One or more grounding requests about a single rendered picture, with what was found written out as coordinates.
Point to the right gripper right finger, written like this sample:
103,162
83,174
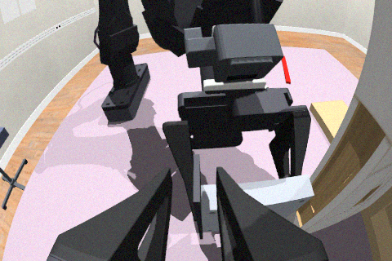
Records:
250,231

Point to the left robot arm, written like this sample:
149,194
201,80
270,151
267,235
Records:
236,48

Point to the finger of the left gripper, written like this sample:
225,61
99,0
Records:
178,138
293,135

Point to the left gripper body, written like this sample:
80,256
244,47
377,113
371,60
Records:
246,106

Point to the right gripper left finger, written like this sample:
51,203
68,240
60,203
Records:
115,234

